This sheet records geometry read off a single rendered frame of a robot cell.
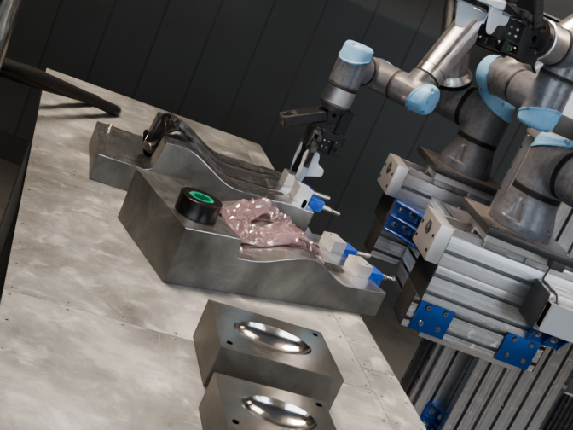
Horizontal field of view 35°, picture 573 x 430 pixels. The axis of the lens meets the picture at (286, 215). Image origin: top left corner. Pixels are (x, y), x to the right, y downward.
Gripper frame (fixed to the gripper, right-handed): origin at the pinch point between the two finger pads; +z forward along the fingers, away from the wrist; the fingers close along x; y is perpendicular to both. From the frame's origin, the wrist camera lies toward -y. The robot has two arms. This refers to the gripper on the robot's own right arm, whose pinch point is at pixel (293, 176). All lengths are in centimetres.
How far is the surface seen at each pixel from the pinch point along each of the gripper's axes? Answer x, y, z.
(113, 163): -17.7, -44.2, 6.1
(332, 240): -30.2, 3.9, 3.2
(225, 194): -17.7, -18.9, 4.7
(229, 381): -100, -30, 5
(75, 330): -86, -50, 11
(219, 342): -91, -31, 4
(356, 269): -40.7, 7.1, 4.3
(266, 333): -82, -21, 5
